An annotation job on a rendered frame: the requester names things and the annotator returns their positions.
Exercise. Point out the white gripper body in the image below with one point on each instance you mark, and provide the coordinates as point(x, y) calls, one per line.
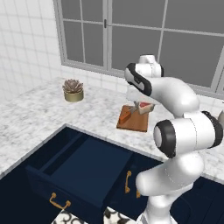
point(137, 95)

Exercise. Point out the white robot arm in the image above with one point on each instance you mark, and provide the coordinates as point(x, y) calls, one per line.
point(180, 137)

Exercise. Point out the red meat piece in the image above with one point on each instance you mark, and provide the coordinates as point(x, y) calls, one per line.
point(145, 108)

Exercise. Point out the wooden cutting board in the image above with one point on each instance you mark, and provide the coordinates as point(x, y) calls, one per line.
point(137, 121)

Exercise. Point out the navy drawer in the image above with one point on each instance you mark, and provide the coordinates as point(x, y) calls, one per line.
point(84, 166)

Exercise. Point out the grey framed window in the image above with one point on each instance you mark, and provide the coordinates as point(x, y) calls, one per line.
point(131, 35)

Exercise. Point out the succulent in gold pot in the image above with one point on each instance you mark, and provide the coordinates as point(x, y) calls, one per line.
point(73, 90)

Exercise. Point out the dark window latch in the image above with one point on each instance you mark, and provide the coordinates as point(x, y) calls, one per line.
point(105, 23)

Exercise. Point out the navy cupboard door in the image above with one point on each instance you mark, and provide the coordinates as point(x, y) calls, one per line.
point(204, 204)
point(119, 192)

